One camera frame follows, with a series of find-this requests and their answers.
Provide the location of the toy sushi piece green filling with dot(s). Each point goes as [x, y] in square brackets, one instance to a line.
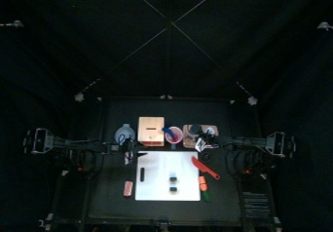
[174, 189]

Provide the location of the red toy knife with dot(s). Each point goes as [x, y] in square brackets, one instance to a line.
[202, 166]

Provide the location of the white cutting board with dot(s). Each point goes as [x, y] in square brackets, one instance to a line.
[160, 164]

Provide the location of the wooden box with slot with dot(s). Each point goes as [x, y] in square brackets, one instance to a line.
[151, 125]

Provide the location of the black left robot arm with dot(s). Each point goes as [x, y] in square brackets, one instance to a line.
[70, 143]

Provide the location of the orange toy carrot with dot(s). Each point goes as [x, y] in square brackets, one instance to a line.
[203, 184]

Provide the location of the white text label sticker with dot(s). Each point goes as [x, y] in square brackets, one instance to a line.
[256, 205]

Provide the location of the metal frame clamp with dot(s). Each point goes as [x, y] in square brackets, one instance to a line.
[324, 25]
[252, 100]
[79, 96]

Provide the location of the small blue block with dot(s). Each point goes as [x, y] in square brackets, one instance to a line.
[174, 146]

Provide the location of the blue plastic spoon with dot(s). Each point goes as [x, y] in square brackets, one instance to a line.
[166, 130]

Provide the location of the pinkish brown rectangular plate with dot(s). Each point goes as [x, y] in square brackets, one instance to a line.
[188, 141]

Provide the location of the pink rectangular block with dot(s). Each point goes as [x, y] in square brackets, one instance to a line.
[128, 188]

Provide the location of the toy sushi piece red filling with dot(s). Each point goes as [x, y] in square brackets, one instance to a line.
[174, 179]

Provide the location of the translucent plastic container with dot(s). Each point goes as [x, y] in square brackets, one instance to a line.
[123, 132]

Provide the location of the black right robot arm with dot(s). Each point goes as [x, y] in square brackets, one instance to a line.
[256, 142]

